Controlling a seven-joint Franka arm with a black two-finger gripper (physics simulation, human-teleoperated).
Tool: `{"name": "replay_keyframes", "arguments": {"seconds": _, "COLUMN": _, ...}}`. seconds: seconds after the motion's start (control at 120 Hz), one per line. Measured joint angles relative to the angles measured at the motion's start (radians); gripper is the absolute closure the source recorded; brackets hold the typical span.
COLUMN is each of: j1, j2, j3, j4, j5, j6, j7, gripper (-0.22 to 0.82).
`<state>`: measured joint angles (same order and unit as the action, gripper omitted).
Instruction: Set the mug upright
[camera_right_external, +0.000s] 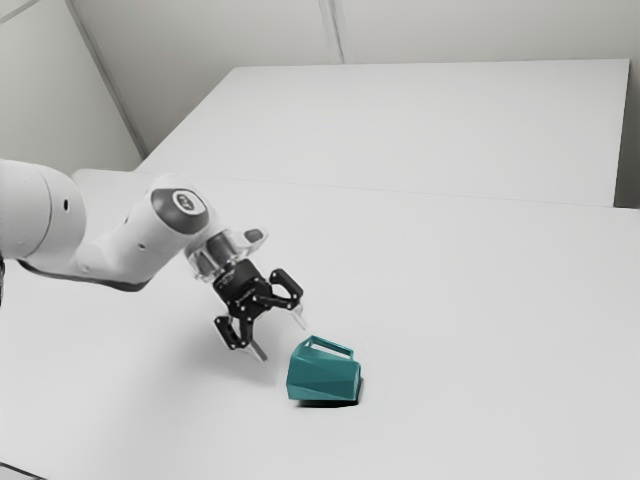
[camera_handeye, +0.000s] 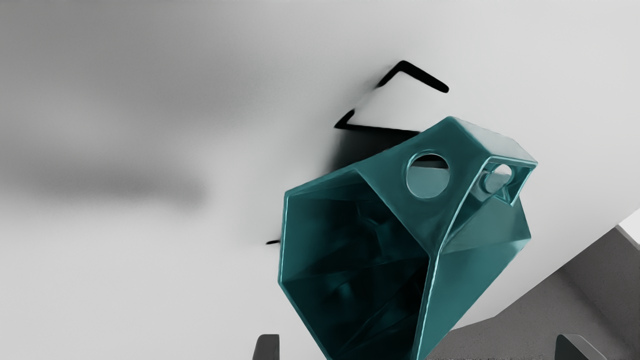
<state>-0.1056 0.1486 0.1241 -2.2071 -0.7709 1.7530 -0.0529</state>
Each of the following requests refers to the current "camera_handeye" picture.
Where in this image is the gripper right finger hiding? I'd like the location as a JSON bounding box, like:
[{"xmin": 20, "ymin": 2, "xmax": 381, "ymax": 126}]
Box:
[{"xmin": 555, "ymin": 333, "xmax": 608, "ymax": 360}]

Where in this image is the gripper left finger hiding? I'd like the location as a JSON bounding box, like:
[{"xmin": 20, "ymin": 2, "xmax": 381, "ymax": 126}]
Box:
[{"xmin": 252, "ymin": 334, "xmax": 281, "ymax": 360}]

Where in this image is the teal faceted mug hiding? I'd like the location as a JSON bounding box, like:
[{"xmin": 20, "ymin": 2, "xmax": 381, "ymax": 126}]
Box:
[{"xmin": 278, "ymin": 116, "xmax": 539, "ymax": 360}]

